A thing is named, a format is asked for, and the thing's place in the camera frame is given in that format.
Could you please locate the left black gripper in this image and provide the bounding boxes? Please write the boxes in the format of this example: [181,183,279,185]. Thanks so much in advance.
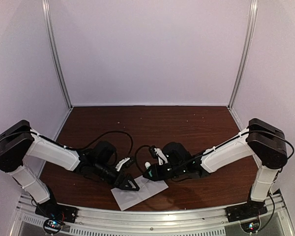
[93,161,139,192]

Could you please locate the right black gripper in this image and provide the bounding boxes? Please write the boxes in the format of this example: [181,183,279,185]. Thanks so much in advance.
[143,163,185,182]

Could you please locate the white green glue stick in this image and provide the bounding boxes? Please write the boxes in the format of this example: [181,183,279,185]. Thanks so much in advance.
[143,162,152,177]

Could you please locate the grey envelope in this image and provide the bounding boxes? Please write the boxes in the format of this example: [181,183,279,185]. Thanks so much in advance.
[111,176,168,211]

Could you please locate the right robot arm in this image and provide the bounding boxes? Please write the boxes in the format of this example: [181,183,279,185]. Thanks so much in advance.
[143,118,289,217]

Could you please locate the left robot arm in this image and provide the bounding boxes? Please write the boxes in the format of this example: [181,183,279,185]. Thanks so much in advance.
[0,120,140,218]

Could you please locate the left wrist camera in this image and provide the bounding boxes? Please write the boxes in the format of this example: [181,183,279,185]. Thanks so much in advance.
[115,157,135,172]

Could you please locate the left black cable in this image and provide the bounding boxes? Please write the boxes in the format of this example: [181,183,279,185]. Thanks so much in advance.
[0,130,134,180]

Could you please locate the black cable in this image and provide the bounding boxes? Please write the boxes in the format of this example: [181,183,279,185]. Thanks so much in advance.
[0,130,134,180]
[134,132,295,184]

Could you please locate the front aluminium rail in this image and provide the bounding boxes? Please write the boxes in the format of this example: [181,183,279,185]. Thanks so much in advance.
[8,193,295,236]

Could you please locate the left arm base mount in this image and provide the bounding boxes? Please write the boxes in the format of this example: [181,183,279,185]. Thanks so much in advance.
[35,205,78,236]

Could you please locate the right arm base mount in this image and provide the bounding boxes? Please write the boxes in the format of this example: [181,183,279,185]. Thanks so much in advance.
[226,203,267,234]

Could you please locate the right black cable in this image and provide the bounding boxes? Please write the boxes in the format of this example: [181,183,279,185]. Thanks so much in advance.
[134,132,295,184]

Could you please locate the right aluminium frame post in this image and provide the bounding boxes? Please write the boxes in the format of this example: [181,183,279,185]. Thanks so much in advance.
[228,0,258,110]

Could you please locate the aluminium frame post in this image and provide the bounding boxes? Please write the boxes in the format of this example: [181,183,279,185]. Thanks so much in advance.
[228,0,258,110]
[41,0,73,110]

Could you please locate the left aluminium frame post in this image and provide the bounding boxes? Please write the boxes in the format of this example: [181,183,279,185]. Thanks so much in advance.
[41,0,73,110]

